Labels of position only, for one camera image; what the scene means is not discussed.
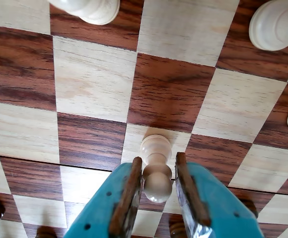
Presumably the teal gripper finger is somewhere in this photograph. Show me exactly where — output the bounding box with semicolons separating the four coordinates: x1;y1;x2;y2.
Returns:
63;156;144;238
174;152;266;238

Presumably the wooden folding chessboard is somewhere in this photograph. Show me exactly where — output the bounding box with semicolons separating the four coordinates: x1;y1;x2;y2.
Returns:
0;0;288;238

